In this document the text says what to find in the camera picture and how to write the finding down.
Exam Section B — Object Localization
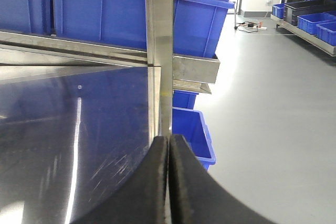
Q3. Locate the steel rack with bins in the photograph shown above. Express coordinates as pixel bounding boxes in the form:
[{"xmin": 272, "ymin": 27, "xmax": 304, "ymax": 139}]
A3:
[{"xmin": 270, "ymin": 0, "xmax": 335, "ymax": 57}]

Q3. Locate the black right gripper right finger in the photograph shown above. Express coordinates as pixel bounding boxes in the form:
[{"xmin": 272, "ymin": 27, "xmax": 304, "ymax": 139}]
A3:
[{"xmin": 169, "ymin": 134, "xmax": 271, "ymax": 223}]

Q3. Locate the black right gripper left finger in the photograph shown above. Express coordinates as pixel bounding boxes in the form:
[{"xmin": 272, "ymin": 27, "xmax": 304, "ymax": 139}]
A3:
[{"xmin": 73, "ymin": 136, "xmax": 168, "ymax": 223}]

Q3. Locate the blue bin with red items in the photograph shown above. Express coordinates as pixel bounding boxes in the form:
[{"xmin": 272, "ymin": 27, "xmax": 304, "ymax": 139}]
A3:
[{"xmin": 1, "ymin": 0, "xmax": 52, "ymax": 35}]

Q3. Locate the blue bin under table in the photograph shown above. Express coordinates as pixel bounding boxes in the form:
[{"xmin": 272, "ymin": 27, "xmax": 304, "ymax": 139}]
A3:
[{"xmin": 172, "ymin": 107, "xmax": 216, "ymax": 170}]

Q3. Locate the blue bin on table shelf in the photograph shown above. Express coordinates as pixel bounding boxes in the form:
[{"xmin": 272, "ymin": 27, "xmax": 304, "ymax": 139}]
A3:
[{"xmin": 53, "ymin": 0, "xmax": 234, "ymax": 58}]

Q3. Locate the white power strip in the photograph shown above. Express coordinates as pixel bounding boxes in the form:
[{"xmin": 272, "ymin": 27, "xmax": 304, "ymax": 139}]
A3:
[{"xmin": 234, "ymin": 21, "xmax": 267, "ymax": 33}]

